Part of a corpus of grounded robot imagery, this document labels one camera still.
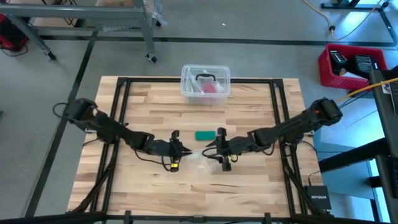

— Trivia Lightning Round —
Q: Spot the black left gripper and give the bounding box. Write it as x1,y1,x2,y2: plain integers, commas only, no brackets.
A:
144,129,193,172

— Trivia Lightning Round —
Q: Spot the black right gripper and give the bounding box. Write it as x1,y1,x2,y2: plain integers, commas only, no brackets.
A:
201,127,254,172

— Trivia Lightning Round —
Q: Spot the green elastic bandage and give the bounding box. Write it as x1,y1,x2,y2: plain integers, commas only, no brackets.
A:
195,130,217,142

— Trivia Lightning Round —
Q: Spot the clear plastic bag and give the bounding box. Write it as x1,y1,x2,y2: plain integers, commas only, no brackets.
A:
185,148,221,175

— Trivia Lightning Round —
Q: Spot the clear plastic storage bin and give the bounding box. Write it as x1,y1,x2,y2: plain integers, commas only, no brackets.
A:
180,63,232,105

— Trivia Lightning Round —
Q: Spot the white packet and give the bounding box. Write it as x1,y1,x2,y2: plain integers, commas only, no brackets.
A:
185,76,201,94

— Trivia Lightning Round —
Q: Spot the black Netgear router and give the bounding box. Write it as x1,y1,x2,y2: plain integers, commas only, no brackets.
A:
303,185,333,211

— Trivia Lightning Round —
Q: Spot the red plastic crate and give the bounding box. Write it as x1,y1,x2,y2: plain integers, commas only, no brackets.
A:
318,42,389,91

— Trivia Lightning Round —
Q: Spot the black power tool battery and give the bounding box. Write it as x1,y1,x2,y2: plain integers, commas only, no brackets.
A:
329,50,348,76

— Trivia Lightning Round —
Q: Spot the cardboard box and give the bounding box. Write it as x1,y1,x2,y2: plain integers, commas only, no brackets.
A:
95,0,135,8

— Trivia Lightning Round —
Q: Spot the black desk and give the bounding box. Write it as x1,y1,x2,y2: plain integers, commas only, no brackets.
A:
369,67,398,206

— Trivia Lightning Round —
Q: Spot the black charger device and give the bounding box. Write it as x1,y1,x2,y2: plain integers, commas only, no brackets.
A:
353,54,379,75

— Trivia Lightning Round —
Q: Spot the grey metal cart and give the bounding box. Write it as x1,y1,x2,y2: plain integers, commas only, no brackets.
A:
0,0,167,63

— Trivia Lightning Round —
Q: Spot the red toolbox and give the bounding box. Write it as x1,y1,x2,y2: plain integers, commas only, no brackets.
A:
0,14,29,52

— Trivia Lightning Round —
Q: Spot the black bin handle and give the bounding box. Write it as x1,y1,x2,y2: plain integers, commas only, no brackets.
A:
195,73,217,83

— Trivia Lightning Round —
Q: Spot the black table frame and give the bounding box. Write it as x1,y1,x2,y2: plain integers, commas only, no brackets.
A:
67,77,335,224

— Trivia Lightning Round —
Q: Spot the orange cable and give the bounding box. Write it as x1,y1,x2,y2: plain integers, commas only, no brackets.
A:
335,77,398,103

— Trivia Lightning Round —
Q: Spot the yellow floor cable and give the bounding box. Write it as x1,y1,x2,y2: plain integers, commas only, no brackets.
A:
303,0,388,42

